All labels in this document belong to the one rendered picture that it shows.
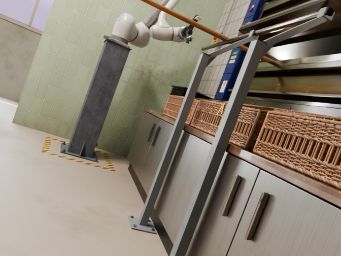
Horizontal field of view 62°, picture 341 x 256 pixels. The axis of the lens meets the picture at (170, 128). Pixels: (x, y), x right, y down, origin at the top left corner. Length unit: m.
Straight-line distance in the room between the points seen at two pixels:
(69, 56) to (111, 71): 0.65
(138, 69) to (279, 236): 2.51
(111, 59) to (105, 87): 0.24
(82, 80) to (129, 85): 0.47
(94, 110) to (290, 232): 1.99
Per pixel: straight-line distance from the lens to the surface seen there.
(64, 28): 3.04
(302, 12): 1.87
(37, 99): 3.03
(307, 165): 0.83
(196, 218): 1.07
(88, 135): 2.50
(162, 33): 2.20
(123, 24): 2.55
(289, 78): 1.90
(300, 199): 0.75
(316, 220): 0.71
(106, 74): 2.47
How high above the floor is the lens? 0.61
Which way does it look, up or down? 3 degrees down
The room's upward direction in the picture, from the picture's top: 20 degrees clockwise
